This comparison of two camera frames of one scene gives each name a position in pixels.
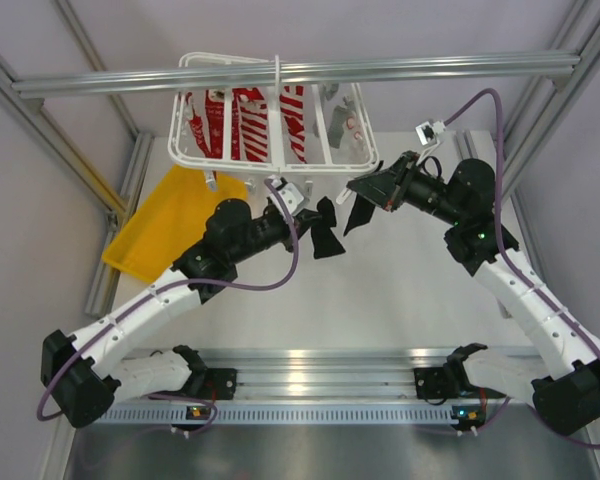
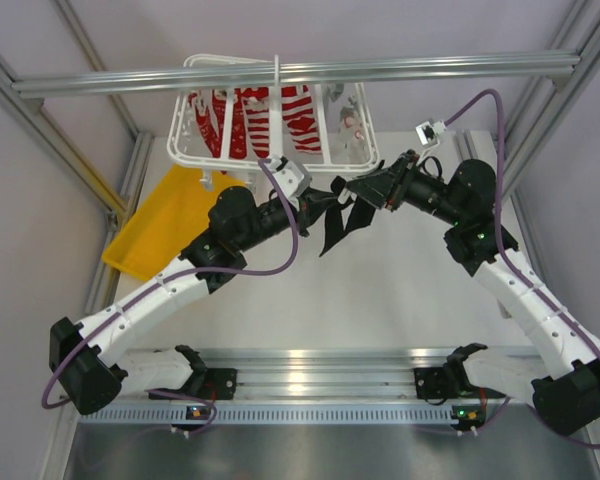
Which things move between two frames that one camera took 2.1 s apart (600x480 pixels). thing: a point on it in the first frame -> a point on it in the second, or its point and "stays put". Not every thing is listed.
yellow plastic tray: [167, 221] stays put
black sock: [360, 215] stays put
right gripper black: [388, 188] stays put
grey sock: [336, 128] -> [339, 87]
